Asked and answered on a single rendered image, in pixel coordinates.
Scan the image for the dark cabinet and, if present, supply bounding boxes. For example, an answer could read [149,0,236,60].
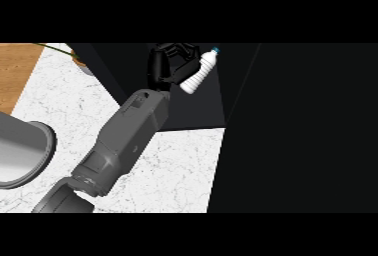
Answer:
[65,42,263,132]

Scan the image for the white plastic water bottle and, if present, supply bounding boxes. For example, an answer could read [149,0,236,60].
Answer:
[179,46,221,95]

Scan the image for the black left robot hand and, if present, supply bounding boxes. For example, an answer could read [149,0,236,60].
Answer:
[146,42,204,92]

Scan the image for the dark grey cabinet door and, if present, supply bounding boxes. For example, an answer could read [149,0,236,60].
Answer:
[205,42,378,214]

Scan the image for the grey metal pot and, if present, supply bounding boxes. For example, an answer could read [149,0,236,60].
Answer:
[0,111,59,190]

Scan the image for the green plant stem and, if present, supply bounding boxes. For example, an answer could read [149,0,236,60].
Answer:
[31,42,77,59]

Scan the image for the brown plant pot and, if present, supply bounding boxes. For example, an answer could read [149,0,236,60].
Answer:
[69,49,96,77]

